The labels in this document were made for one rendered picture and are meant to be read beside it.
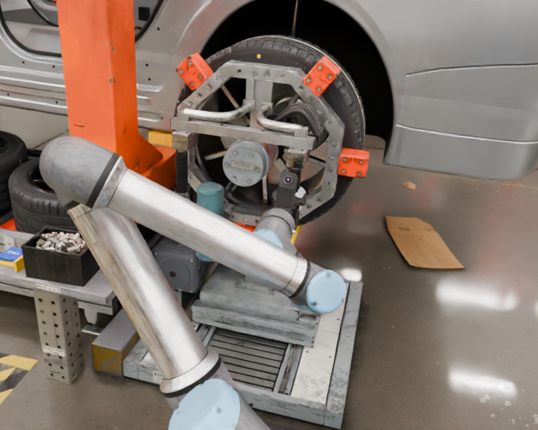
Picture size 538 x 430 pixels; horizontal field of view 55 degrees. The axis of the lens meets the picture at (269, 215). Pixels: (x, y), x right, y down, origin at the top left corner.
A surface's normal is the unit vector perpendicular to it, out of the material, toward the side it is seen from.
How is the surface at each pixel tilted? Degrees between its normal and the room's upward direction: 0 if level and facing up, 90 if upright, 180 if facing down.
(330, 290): 67
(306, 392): 0
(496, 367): 0
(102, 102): 90
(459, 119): 90
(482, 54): 90
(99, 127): 90
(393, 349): 0
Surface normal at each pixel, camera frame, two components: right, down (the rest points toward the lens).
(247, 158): -0.24, 0.42
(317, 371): 0.07, -0.89
